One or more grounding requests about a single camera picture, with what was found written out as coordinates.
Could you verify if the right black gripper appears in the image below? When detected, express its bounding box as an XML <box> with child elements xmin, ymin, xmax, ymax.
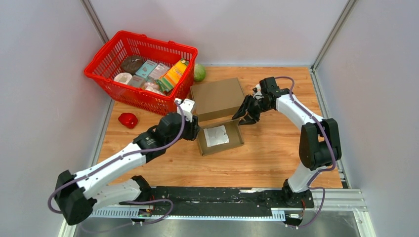
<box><xmin>232</xmin><ymin>95</ymin><xmax>272</xmax><ymax>125</ymax></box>

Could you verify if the small cardboard sheet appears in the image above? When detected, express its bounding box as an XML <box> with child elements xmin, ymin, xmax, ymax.
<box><xmin>197</xmin><ymin>119</ymin><xmax>244</xmax><ymax>156</ymax></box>

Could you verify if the clear plastic packet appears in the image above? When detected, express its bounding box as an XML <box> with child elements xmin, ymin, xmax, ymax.
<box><xmin>204</xmin><ymin>125</ymin><xmax>230</xmax><ymax>147</ymax></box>

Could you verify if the large brown cardboard box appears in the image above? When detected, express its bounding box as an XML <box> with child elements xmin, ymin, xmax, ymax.
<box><xmin>190</xmin><ymin>78</ymin><xmax>245</xmax><ymax>121</ymax></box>

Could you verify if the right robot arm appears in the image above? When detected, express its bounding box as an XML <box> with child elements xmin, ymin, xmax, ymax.
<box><xmin>232</xmin><ymin>77</ymin><xmax>341</xmax><ymax>207</ymax></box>

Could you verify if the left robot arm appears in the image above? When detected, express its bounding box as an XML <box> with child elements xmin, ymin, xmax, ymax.
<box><xmin>47</xmin><ymin>113</ymin><xmax>200</xmax><ymax>225</ymax></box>

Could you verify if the grey small box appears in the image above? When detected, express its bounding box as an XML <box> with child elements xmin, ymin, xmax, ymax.
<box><xmin>147</xmin><ymin>63</ymin><xmax>170</xmax><ymax>81</ymax></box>

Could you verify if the grey pink box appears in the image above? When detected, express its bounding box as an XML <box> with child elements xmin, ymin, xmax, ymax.
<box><xmin>128</xmin><ymin>75</ymin><xmax>146</xmax><ymax>88</ymax></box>

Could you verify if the teal small box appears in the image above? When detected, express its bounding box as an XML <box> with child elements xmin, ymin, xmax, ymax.
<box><xmin>135</xmin><ymin>60</ymin><xmax>158</xmax><ymax>79</ymax></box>

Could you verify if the green carton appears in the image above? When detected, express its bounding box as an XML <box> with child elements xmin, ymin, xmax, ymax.
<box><xmin>156</xmin><ymin>78</ymin><xmax>173</xmax><ymax>92</ymax></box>

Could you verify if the yellow orange juice carton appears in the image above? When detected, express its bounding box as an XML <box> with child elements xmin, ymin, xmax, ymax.
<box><xmin>161</xmin><ymin>58</ymin><xmax>189</xmax><ymax>89</ymax></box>

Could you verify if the green cabbage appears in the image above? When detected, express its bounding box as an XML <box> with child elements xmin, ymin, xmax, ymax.
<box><xmin>193</xmin><ymin>64</ymin><xmax>206</xmax><ymax>82</ymax></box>

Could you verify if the pink white packet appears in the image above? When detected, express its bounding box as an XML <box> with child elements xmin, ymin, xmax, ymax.
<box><xmin>142</xmin><ymin>82</ymin><xmax>166</xmax><ymax>96</ymax></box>

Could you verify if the red bell pepper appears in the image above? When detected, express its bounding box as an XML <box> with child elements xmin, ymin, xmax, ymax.
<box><xmin>118</xmin><ymin>113</ymin><xmax>138</xmax><ymax>129</ymax></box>

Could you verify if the red plastic shopping basket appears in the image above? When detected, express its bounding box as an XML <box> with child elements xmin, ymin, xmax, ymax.
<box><xmin>84</xmin><ymin>31</ymin><xmax>198</xmax><ymax>116</ymax></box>

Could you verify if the white round roll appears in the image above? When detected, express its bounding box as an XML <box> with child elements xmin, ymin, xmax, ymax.
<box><xmin>114</xmin><ymin>73</ymin><xmax>133</xmax><ymax>85</ymax></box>

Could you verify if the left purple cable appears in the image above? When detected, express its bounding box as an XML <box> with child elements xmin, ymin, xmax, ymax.
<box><xmin>47</xmin><ymin>100</ymin><xmax>187</xmax><ymax>226</ymax></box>

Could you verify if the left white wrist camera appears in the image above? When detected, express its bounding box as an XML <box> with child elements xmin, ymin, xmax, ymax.
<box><xmin>174</xmin><ymin>98</ymin><xmax>195</xmax><ymax>122</ymax></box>

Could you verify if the aluminium frame post right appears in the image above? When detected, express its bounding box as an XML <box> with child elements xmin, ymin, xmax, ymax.
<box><xmin>311</xmin><ymin>0</ymin><xmax>358</xmax><ymax>72</ymax></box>

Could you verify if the aluminium frame post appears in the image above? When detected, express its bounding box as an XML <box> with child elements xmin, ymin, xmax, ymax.
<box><xmin>311</xmin><ymin>0</ymin><xmax>358</xmax><ymax>72</ymax></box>
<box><xmin>80</xmin><ymin>0</ymin><xmax>109</xmax><ymax>43</ymax></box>

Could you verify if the aluminium frame post left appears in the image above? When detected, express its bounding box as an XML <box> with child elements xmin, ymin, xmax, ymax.
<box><xmin>80</xmin><ymin>0</ymin><xmax>109</xmax><ymax>43</ymax></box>

